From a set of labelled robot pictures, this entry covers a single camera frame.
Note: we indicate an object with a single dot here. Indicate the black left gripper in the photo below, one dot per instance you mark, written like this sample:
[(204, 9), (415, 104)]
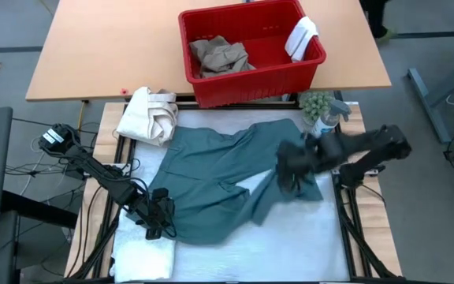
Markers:
[(156, 213)]

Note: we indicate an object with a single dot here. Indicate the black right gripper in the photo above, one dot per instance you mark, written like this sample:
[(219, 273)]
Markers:
[(296, 155)]

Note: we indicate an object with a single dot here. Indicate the white lace shirt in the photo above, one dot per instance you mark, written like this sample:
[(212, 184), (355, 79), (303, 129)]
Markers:
[(144, 252)]

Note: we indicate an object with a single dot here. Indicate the teal grey garment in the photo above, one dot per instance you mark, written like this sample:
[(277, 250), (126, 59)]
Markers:
[(211, 177)]

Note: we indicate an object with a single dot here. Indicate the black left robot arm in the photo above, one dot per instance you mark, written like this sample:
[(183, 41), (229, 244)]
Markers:
[(101, 173)]

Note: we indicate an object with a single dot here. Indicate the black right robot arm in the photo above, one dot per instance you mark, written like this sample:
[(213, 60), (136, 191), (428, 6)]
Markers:
[(369, 150)]

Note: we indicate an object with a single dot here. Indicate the red plastic laundry bin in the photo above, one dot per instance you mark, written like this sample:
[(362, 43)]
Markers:
[(274, 79)]

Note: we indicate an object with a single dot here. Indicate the white spray bottle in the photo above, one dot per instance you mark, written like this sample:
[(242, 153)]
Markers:
[(327, 122)]

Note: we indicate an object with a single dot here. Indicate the small potted green plant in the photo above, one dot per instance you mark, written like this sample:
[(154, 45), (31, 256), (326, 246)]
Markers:
[(317, 104)]

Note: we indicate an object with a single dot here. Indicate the cream canvas tote bag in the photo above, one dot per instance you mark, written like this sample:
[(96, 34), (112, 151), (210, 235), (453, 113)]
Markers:
[(144, 118)]

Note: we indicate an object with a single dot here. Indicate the khaki crumpled garment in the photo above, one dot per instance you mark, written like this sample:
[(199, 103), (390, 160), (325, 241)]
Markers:
[(221, 57)]

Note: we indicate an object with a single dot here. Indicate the small pink object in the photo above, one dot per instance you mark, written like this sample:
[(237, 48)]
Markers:
[(124, 92)]

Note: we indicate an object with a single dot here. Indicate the small white cloth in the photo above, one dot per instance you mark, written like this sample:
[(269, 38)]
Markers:
[(300, 37)]

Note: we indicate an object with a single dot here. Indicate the grey metal desk leg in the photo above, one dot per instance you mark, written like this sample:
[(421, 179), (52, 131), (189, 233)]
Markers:
[(428, 106)]

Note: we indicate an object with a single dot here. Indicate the person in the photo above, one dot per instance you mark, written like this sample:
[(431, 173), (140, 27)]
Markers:
[(376, 19)]

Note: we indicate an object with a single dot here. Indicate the large light wooden desk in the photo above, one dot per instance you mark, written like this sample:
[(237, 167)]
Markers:
[(93, 47)]

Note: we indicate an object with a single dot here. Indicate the black aluminium table frame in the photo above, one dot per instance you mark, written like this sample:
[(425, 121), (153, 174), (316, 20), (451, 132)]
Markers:
[(344, 236)]

